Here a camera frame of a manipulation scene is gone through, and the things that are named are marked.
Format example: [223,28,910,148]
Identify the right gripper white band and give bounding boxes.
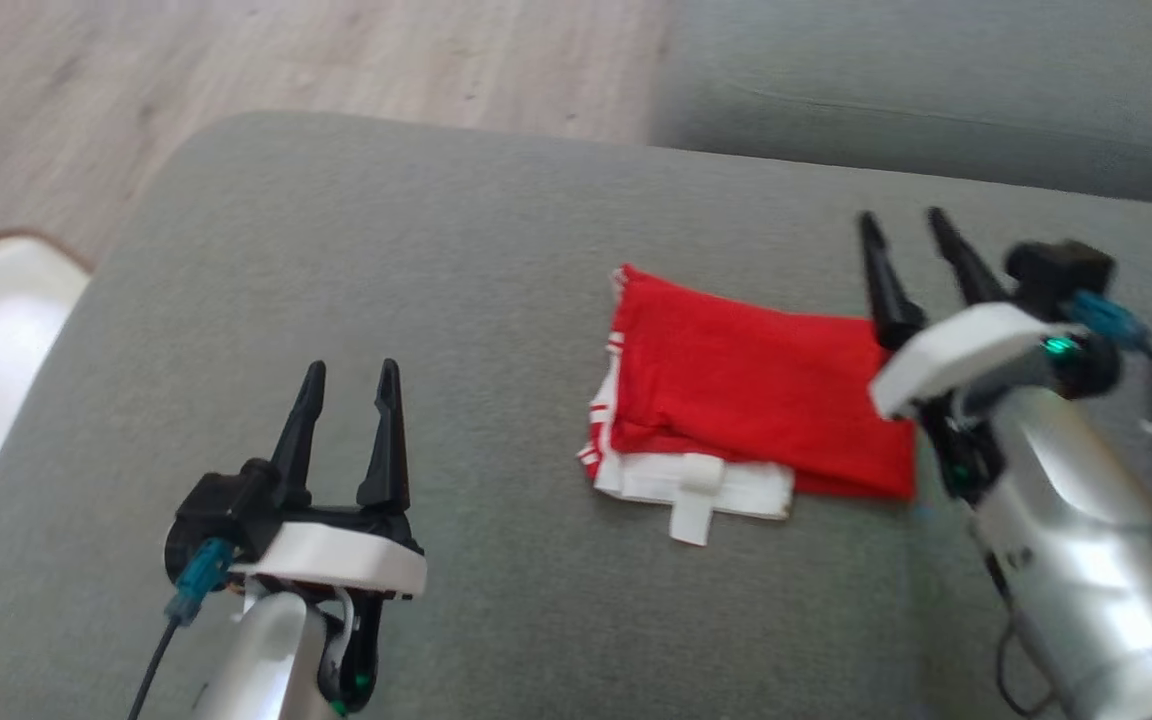
[856,207,1122,501]

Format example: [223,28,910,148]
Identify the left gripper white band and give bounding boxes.
[231,358,427,716]

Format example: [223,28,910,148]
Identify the red jersey with white trim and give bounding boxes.
[576,263,919,548]

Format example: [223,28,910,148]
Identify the right camera cable blue plug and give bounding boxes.
[1071,290,1152,426]

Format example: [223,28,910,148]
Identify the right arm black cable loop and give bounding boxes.
[986,555,1062,716]

